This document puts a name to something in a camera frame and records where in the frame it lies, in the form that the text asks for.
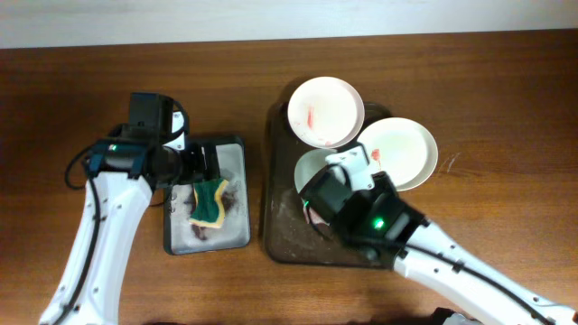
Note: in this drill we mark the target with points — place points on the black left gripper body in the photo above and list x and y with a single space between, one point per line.
191 164

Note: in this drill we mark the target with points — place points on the green and yellow sponge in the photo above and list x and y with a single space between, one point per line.
209 210

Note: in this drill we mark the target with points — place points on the cream plate with red stain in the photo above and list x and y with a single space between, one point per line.
402 148

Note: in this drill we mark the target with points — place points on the grey-white plate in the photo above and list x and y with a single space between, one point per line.
308 165

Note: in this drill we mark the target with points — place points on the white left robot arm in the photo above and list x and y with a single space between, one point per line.
122 176

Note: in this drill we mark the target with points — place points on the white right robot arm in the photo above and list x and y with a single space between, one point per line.
379 225

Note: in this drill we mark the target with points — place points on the dark brown plastic tray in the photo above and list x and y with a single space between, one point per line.
287 237

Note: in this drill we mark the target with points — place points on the small black soapy tray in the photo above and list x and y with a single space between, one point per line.
222 157

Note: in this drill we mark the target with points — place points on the pinkish plate with red smear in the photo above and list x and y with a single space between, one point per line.
325 112

